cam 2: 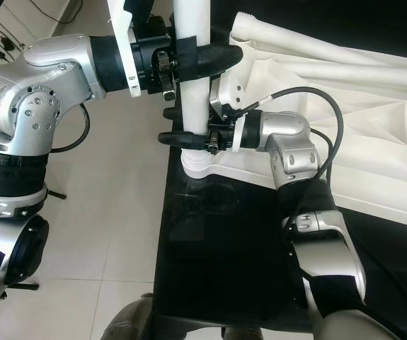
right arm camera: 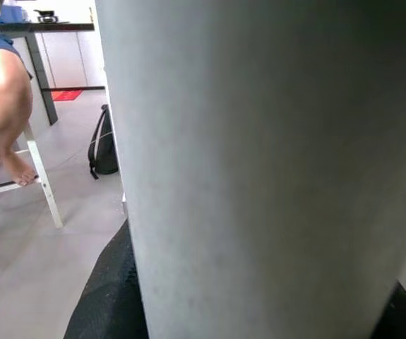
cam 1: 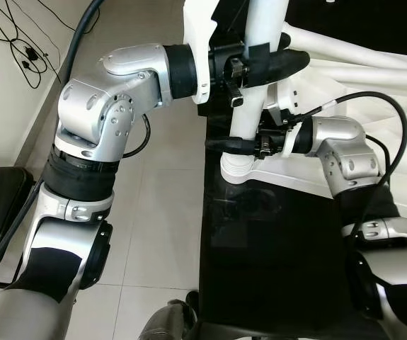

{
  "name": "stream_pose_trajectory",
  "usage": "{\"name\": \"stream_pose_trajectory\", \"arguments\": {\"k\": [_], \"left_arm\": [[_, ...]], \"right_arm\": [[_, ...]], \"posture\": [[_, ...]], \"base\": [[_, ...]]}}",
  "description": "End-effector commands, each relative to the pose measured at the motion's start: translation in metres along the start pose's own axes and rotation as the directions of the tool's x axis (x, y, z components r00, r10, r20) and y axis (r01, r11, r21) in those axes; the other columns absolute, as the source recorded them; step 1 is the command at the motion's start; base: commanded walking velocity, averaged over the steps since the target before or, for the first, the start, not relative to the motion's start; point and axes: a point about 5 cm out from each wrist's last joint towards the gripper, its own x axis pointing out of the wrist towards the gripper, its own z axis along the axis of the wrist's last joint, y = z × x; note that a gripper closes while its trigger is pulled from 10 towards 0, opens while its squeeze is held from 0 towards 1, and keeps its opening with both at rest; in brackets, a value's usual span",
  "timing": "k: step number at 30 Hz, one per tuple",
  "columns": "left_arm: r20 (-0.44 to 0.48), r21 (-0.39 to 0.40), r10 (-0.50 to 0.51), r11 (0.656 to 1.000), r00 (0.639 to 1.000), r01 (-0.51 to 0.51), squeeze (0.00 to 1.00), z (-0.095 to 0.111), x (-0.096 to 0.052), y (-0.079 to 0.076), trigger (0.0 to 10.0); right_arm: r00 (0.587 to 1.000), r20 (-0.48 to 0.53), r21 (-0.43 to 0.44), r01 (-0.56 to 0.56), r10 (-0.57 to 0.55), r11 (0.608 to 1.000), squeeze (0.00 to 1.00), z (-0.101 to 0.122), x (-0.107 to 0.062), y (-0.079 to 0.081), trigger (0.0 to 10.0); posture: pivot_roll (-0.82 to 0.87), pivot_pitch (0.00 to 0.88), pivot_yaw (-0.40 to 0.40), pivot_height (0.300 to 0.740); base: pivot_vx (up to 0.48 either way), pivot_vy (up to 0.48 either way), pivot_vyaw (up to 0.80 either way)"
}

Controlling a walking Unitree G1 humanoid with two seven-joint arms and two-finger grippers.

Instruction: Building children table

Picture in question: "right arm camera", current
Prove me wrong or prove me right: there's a white kitchen cabinet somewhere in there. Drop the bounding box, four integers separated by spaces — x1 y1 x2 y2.
11 30 107 89

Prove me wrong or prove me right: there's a black counter table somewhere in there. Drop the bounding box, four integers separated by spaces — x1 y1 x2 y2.
0 21 96 126

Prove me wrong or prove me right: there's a black backpack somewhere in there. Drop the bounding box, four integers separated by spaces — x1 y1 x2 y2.
87 103 120 180

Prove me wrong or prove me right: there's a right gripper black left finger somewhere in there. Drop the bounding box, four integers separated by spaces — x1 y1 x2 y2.
63 218 150 339

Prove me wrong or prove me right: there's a red floor mat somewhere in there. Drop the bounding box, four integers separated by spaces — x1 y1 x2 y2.
49 89 83 102

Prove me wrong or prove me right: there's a white wooden stool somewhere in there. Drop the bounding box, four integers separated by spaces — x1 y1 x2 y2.
0 84 64 256

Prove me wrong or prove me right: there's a blue counter item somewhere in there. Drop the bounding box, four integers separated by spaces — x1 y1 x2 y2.
0 4 31 24

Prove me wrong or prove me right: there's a black counter item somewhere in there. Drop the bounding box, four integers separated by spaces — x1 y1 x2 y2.
32 9 60 24

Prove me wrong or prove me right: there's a seated person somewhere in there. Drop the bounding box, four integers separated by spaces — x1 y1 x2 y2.
0 0 40 210

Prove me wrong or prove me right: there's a white plastic table leg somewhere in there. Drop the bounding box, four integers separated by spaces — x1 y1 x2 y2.
95 0 406 339

